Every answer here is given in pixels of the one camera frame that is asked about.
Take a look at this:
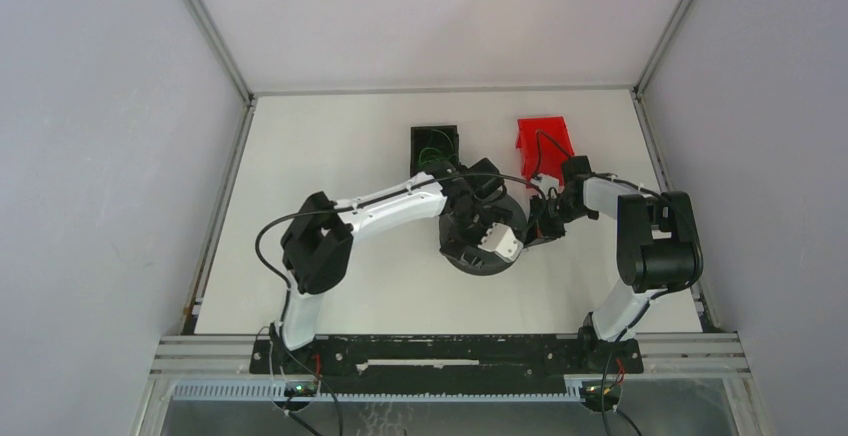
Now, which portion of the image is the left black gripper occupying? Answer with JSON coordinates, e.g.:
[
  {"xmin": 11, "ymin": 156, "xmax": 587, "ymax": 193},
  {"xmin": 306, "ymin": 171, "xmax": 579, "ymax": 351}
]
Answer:
[{"xmin": 440, "ymin": 203, "xmax": 512, "ymax": 270}]

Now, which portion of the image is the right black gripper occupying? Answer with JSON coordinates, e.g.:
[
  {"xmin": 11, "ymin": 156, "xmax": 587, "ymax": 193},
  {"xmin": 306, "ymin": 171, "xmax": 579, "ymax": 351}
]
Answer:
[{"xmin": 522, "ymin": 193, "xmax": 594, "ymax": 248}]

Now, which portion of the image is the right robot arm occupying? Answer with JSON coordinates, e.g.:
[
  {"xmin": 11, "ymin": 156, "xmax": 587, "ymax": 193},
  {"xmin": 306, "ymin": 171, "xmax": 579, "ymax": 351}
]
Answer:
[{"xmin": 525, "ymin": 156, "xmax": 704, "ymax": 372}]

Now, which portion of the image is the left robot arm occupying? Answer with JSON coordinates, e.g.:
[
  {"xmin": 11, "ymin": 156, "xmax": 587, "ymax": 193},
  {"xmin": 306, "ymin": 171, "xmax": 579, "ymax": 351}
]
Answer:
[{"xmin": 273, "ymin": 159, "xmax": 528, "ymax": 373}]

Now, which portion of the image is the red plastic bin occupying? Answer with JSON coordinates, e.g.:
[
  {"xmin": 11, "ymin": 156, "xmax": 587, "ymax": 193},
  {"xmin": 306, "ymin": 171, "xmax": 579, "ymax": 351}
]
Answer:
[{"xmin": 515, "ymin": 116, "xmax": 575, "ymax": 186}]

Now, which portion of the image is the black plastic bin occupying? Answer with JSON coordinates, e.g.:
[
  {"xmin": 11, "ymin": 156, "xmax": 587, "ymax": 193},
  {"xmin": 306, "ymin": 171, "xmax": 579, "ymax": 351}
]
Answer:
[{"xmin": 409, "ymin": 125, "xmax": 460, "ymax": 176}]

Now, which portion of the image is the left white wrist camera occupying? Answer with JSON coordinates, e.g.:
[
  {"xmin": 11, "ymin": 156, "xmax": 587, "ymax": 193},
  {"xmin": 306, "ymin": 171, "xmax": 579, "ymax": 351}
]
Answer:
[{"xmin": 478, "ymin": 223, "xmax": 524, "ymax": 264}]

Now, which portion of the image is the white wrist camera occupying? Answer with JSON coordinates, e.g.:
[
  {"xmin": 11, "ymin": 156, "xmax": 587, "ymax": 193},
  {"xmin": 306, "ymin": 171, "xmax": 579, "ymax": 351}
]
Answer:
[
  {"xmin": 478, "ymin": 223, "xmax": 524, "ymax": 264},
  {"xmin": 534, "ymin": 174, "xmax": 560, "ymax": 198}
]

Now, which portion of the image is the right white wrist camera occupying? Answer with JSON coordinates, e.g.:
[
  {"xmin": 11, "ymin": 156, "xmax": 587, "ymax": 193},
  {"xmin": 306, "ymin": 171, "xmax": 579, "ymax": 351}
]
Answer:
[{"xmin": 534, "ymin": 174, "xmax": 560, "ymax": 198}]

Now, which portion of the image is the green cable in black bin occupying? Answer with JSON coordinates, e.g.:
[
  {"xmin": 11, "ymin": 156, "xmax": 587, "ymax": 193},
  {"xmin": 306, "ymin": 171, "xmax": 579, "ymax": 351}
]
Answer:
[{"xmin": 418, "ymin": 129, "xmax": 458, "ymax": 163}]

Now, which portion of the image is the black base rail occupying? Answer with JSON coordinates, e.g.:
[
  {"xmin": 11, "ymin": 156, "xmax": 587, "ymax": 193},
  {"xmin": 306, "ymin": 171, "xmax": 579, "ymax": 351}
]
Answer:
[{"xmin": 248, "ymin": 331, "xmax": 644, "ymax": 396}]

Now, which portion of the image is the left black camera cable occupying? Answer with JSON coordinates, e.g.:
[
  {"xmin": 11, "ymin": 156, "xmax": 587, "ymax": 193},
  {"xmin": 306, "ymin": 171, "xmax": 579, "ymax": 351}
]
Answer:
[{"xmin": 254, "ymin": 171, "xmax": 549, "ymax": 436}]

